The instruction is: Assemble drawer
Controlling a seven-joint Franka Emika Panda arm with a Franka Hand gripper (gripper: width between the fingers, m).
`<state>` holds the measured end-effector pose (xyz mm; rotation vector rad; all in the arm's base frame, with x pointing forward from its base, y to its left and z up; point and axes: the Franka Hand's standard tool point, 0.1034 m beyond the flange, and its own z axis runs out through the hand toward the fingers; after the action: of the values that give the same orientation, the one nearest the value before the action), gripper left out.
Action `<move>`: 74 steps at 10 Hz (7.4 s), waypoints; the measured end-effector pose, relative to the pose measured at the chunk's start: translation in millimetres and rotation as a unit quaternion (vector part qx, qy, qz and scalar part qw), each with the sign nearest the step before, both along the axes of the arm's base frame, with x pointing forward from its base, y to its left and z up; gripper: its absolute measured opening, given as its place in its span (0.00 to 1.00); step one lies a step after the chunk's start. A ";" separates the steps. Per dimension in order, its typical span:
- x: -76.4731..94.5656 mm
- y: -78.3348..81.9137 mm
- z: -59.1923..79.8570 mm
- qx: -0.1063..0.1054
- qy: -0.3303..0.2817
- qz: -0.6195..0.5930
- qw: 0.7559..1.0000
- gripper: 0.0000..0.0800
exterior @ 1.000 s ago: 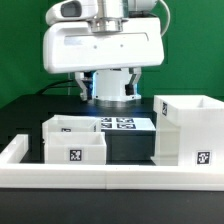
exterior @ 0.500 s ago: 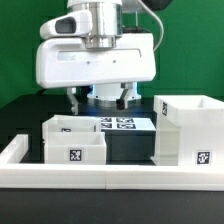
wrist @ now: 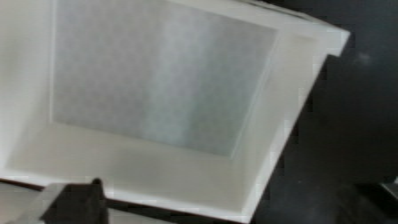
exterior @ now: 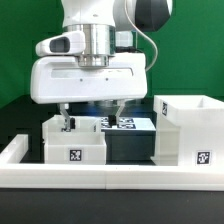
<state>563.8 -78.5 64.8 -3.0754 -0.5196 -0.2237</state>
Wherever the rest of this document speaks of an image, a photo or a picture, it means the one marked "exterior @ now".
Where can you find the white drawer cabinet frame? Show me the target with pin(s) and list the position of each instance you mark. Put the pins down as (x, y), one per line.
(189, 131)

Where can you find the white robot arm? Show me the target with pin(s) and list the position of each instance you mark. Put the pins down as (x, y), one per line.
(91, 60)

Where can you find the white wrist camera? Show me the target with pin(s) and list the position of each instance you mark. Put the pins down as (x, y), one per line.
(69, 43)

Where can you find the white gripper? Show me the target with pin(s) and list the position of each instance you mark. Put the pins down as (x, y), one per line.
(59, 79)

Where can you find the white drawer box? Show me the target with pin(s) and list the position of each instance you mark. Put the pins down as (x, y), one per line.
(75, 148)
(83, 124)

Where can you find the white U-shaped fence frame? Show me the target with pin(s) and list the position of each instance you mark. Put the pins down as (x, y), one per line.
(14, 173)

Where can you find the marker tag sheet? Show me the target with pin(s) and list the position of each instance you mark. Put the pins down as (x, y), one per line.
(129, 123)

